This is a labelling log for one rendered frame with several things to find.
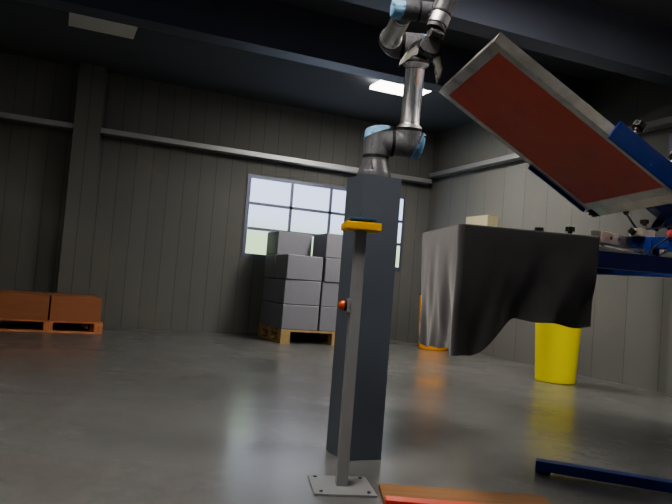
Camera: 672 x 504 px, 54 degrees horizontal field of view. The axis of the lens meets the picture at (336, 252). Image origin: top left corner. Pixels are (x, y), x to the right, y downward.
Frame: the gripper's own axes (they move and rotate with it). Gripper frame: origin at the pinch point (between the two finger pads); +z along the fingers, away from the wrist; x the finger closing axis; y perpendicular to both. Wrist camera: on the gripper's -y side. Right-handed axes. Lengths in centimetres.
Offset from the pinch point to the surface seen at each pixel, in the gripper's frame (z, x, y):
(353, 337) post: 95, -14, 10
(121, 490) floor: 168, 41, 0
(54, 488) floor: 174, 61, 0
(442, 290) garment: 69, -34, -7
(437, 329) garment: 82, -39, -2
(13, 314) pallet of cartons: 208, 227, 486
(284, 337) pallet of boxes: 136, -44, 547
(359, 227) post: 58, -1, 5
